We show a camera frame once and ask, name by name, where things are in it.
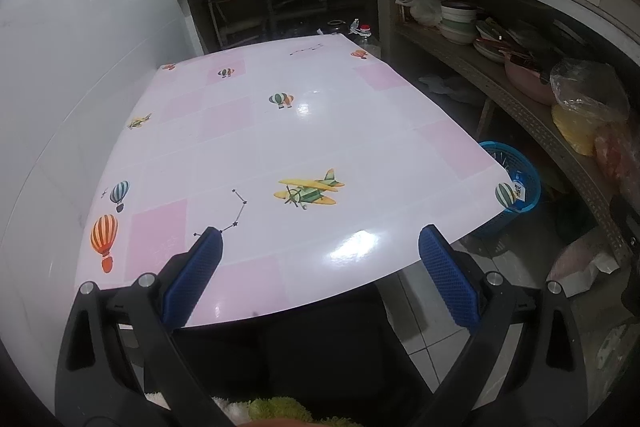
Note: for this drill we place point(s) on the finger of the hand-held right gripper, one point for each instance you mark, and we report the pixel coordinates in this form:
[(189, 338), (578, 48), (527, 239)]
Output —
[(627, 227)]

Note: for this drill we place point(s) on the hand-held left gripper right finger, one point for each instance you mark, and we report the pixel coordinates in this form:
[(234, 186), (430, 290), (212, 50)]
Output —
[(447, 277)]

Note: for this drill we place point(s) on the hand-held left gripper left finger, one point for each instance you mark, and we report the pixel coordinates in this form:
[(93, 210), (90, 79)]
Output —
[(195, 272)]

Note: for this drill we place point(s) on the blue plastic basket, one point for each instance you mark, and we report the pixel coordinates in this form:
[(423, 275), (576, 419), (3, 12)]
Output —
[(495, 224)]

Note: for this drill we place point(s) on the blue box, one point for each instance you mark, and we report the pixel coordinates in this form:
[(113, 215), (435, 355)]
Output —
[(520, 187)]

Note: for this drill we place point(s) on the pale pink plastic bag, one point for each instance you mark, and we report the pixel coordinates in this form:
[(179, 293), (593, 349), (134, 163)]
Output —
[(580, 262)]

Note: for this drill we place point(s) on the red plastic bag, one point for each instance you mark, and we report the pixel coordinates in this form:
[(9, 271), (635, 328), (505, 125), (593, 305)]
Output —
[(617, 152)]

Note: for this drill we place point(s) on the yellow plastic bag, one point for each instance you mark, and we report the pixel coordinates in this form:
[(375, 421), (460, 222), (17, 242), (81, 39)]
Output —
[(575, 132)]

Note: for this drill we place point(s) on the clear plastic bag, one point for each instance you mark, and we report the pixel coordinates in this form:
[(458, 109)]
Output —
[(590, 87)]

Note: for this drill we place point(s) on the fluffy white green cloth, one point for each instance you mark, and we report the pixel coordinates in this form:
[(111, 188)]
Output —
[(270, 407)]

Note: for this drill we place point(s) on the wooden support leg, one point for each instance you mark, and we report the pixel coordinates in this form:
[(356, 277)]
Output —
[(486, 119)]

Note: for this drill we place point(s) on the pink basin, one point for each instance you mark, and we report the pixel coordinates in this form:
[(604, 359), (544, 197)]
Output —
[(527, 82)]

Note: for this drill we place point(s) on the white rag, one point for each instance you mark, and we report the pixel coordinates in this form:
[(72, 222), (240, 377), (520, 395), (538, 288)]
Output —
[(450, 89)]

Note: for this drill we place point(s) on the pile of dark utensils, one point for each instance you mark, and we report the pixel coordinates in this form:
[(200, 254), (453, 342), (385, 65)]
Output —
[(525, 47)]

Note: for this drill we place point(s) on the white plate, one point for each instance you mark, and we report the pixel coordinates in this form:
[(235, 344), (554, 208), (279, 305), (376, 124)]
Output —
[(487, 52)]

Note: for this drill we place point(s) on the stacked bowls on shelf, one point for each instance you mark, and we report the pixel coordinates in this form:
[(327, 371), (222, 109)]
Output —
[(457, 36)]

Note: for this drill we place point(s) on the cooking oil bottle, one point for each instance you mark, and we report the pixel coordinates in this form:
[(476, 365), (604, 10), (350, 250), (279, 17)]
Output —
[(367, 38)]

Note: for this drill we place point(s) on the green bowl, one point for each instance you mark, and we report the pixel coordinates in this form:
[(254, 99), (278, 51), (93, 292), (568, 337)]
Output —
[(457, 22)]

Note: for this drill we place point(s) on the white plastic bag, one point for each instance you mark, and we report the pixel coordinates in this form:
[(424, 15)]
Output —
[(422, 9)]

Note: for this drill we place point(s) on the white bowl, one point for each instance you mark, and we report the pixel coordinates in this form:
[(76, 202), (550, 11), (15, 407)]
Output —
[(459, 8)]

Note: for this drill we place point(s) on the grey drain pipes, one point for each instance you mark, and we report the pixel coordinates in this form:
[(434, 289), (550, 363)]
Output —
[(270, 12)]

